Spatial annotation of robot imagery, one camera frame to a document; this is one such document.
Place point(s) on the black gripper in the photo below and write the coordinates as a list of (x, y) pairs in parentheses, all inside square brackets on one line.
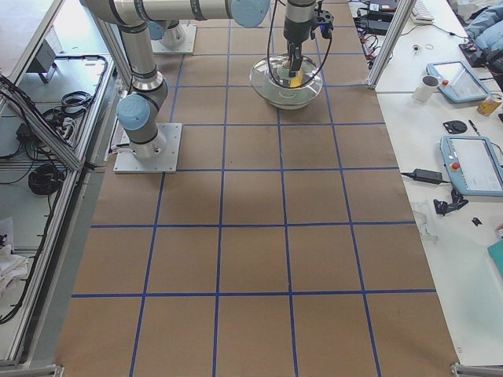
[(295, 33)]

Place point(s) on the yellow corn cob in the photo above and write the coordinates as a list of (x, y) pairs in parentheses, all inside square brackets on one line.
[(297, 80)]

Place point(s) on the glass pot lid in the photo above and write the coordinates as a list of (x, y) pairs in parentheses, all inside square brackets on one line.
[(276, 71)]

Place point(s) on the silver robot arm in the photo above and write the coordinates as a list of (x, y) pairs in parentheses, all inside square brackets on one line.
[(239, 76)]

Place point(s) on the white mug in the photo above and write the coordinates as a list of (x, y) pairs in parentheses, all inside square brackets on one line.
[(428, 85)]

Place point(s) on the blue teach pendant far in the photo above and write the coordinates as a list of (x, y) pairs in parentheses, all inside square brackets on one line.
[(463, 85)]

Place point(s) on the blue teach pendant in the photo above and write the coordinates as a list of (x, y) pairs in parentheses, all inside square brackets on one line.
[(463, 85), (472, 165)]

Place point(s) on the black round object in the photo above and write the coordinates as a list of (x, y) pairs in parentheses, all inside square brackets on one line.
[(455, 127)]

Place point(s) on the black power adapter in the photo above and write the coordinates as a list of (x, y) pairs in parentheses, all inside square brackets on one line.
[(426, 176)]

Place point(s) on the yellow drink can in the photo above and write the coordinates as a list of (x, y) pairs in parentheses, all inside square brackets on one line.
[(490, 104)]

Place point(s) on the blue teach pendant near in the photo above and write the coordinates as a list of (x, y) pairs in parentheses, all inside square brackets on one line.
[(472, 165)]

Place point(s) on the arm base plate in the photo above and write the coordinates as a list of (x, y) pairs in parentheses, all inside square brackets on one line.
[(179, 40), (157, 156)]

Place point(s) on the aluminium frame post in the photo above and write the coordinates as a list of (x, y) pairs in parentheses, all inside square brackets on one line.
[(398, 22)]

